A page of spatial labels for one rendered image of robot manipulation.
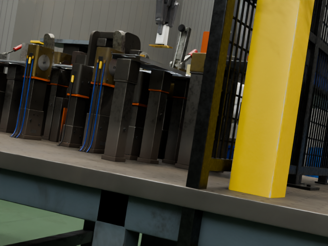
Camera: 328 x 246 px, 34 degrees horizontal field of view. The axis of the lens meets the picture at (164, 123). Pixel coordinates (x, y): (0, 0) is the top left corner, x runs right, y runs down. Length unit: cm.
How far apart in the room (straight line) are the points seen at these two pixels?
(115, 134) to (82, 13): 599
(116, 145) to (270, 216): 60
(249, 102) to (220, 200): 24
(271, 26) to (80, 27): 632
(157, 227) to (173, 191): 10
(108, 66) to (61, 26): 530
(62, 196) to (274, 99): 52
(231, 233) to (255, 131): 22
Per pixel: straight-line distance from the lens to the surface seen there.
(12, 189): 132
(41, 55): 201
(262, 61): 116
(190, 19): 1048
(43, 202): 127
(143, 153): 164
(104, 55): 175
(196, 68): 164
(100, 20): 784
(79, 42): 253
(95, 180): 115
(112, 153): 149
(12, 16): 591
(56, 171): 120
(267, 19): 118
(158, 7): 191
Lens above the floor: 80
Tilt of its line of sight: 1 degrees up
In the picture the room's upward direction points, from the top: 9 degrees clockwise
